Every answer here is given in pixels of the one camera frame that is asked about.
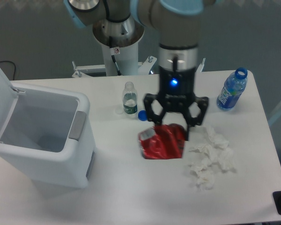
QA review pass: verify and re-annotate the blue bottle cap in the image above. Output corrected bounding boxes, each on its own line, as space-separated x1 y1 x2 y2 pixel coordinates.
138 110 147 121

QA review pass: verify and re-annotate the crumpled white tissue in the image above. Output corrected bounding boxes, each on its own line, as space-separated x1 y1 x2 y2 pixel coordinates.
185 126 237 190

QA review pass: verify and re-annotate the white trash can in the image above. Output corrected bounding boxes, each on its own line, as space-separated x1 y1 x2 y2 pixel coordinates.
0 68 96 188

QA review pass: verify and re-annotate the white metal frame bracket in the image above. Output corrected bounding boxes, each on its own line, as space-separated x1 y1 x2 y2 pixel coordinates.
71 55 207 78

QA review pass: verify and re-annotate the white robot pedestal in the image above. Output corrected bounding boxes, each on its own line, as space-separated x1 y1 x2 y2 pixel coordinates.
101 43 139 75

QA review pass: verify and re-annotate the black cable on floor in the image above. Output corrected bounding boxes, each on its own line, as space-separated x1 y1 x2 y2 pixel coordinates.
0 60 16 80

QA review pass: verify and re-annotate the blue plastic bottle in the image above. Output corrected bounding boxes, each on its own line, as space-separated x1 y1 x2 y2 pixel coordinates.
216 67 248 111

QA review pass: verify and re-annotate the clear plastic bottle green label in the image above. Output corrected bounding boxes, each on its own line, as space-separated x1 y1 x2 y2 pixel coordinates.
122 81 138 119

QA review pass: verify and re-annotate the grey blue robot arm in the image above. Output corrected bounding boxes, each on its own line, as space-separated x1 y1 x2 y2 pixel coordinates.
64 0 214 128

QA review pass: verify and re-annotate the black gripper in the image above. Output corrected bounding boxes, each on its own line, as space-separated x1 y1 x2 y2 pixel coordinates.
143 67 209 141

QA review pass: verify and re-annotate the crushed red can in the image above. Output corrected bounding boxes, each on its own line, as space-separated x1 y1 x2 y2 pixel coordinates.
138 124 185 160

